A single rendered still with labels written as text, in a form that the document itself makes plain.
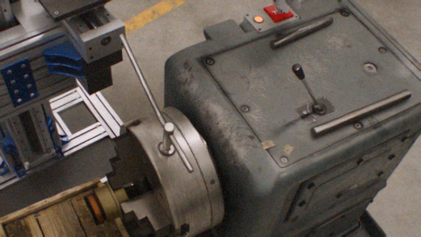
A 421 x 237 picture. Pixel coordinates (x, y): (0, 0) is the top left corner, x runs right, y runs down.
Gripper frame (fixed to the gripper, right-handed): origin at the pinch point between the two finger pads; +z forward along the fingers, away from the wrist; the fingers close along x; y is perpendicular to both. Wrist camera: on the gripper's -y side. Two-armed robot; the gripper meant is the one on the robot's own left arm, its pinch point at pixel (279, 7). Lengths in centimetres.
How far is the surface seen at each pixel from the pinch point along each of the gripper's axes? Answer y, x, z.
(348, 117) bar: 37.6, -7.0, 0.0
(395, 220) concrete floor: 38, 74, 128
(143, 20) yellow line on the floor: -143, 24, 127
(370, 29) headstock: 15.8, 19.1, 2.0
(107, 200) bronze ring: 24, -60, 16
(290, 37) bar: 10.6, -4.0, 0.0
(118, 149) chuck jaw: 17, -54, 9
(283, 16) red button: 2.4, -0.3, 1.2
